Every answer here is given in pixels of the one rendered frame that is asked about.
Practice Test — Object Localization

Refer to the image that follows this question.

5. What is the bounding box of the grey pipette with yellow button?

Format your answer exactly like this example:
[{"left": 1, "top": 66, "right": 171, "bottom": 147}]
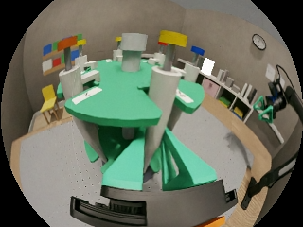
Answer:
[
  {"left": 143, "top": 30, "right": 187, "bottom": 173},
  {"left": 113, "top": 37, "right": 123, "bottom": 62},
  {"left": 75, "top": 39, "right": 98, "bottom": 131}
]

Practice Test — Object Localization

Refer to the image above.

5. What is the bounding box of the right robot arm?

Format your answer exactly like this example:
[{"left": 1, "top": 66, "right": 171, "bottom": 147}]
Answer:
[{"left": 241, "top": 79, "right": 303, "bottom": 210}]

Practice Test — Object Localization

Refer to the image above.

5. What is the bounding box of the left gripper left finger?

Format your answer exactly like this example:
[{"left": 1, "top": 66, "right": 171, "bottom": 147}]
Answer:
[{"left": 101, "top": 127, "right": 145, "bottom": 190}]

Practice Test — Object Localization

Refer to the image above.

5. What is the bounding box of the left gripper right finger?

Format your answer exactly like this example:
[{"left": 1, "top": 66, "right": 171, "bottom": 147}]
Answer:
[{"left": 161, "top": 126, "right": 217, "bottom": 191}]

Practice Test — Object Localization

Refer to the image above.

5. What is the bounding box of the grey pipette with blue button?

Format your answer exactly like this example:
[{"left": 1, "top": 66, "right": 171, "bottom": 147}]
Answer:
[{"left": 167, "top": 46, "right": 205, "bottom": 131}]

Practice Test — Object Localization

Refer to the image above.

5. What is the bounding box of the grey pipette with red button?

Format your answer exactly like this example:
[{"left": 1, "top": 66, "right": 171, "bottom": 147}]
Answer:
[{"left": 148, "top": 40, "right": 168, "bottom": 65}]

